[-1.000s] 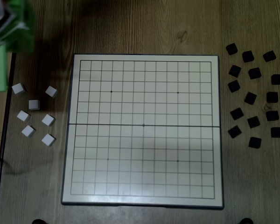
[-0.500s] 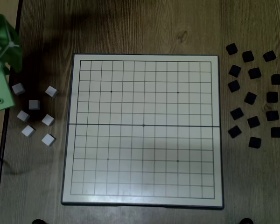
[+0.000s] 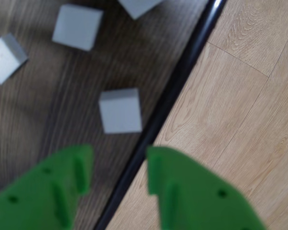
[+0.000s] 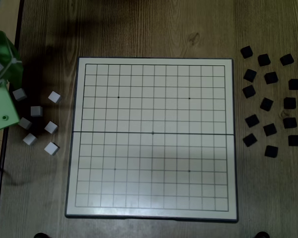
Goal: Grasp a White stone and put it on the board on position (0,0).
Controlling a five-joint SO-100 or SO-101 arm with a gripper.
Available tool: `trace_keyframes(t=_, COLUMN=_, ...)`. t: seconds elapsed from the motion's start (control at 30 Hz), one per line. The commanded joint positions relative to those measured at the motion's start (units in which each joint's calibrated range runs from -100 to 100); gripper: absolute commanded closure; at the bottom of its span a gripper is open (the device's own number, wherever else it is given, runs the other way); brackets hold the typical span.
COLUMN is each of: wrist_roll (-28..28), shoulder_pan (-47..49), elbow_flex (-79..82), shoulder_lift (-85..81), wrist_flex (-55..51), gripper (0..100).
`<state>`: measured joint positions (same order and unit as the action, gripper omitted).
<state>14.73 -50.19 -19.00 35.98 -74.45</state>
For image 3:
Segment white cube stone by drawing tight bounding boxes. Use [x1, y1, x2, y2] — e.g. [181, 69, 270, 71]
[51, 4, 104, 52]
[98, 87, 144, 134]
[117, 0, 165, 20]
[0, 33, 29, 86]

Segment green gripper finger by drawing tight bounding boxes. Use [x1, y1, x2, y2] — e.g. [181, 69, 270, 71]
[146, 146, 267, 230]
[0, 143, 95, 230]

